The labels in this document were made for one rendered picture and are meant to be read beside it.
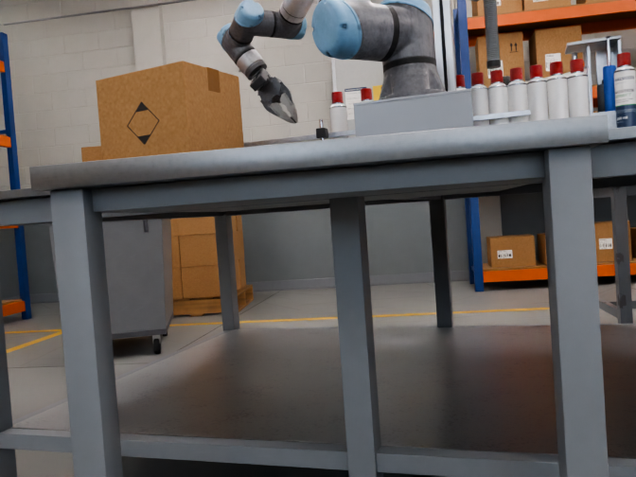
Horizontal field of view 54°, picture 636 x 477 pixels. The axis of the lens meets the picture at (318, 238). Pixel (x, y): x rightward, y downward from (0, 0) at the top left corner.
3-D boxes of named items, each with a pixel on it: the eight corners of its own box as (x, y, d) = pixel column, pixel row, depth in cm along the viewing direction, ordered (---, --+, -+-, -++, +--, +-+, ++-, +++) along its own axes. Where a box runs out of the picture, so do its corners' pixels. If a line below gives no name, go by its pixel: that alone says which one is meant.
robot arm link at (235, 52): (219, 23, 186) (211, 43, 193) (240, 51, 185) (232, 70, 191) (238, 16, 190) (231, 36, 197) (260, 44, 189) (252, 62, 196)
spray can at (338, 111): (352, 160, 193) (347, 92, 192) (347, 158, 188) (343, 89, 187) (336, 161, 195) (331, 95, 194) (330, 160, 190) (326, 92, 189)
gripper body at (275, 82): (293, 94, 193) (270, 63, 194) (285, 89, 184) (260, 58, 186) (274, 110, 194) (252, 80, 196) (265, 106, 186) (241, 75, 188)
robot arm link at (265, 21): (273, -1, 183) (260, 26, 192) (236, -5, 178) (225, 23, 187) (278, 21, 180) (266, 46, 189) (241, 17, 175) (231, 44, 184)
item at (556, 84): (570, 138, 173) (565, 62, 173) (571, 136, 168) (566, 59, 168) (549, 140, 175) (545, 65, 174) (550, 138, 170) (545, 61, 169)
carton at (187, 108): (246, 172, 177) (238, 76, 176) (191, 170, 155) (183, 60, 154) (164, 183, 191) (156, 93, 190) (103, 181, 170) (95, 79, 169)
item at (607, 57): (621, 136, 181) (616, 45, 181) (627, 131, 169) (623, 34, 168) (569, 141, 186) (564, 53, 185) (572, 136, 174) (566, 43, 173)
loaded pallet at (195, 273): (254, 299, 577) (242, 147, 573) (237, 313, 495) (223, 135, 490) (126, 308, 585) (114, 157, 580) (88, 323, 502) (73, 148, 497)
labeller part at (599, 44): (615, 47, 180) (615, 44, 180) (621, 38, 170) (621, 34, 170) (564, 54, 185) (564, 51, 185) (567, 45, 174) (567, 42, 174)
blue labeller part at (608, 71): (618, 127, 173) (614, 66, 173) (620, 126, 170) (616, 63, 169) (605, 128, 174) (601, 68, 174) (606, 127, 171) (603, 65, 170)
